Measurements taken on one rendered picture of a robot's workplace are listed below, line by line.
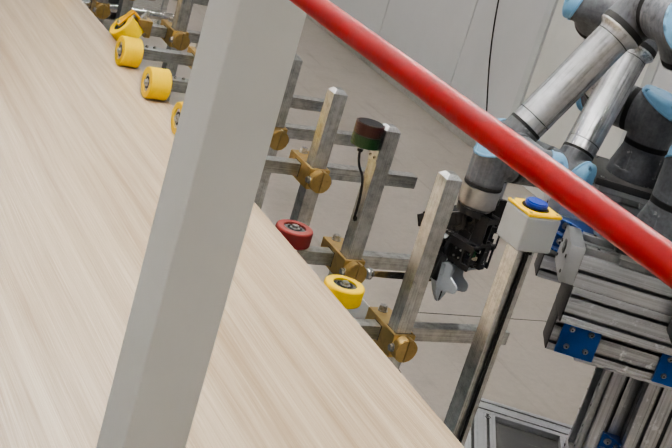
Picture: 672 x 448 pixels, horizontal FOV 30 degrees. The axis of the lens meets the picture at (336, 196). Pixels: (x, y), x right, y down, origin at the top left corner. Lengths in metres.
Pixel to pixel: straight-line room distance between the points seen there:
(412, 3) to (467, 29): 0.70
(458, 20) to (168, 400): 6.60
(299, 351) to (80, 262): 0.42
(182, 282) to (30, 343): 1.07
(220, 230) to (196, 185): 0.04
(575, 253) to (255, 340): 0.92
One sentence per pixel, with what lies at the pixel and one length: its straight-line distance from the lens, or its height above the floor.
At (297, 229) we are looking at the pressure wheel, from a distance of 2.59.
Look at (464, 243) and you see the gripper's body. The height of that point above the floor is 1.04.
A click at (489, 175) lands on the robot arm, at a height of 1.18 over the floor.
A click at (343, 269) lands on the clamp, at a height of 0.85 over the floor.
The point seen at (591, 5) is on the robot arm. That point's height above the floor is 1.46.
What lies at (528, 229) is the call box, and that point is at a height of 1.19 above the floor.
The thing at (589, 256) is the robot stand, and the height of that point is 0.98.
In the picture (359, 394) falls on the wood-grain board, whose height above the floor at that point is 0.90.
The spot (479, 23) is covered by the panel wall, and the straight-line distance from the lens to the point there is 7.26.
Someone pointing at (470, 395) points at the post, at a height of 0.86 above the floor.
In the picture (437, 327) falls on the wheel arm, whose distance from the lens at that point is 2.55.
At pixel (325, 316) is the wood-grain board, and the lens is 2.26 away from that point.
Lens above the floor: 1.83
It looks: 19 degrees down
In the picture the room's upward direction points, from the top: 17 degrees clockwise
